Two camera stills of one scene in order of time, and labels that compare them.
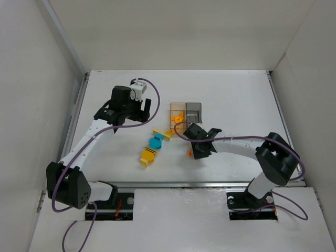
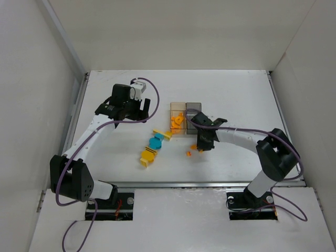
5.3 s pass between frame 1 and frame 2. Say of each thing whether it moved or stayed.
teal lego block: stayed
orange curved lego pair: moved
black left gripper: stayed
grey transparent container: stayed
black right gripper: moved
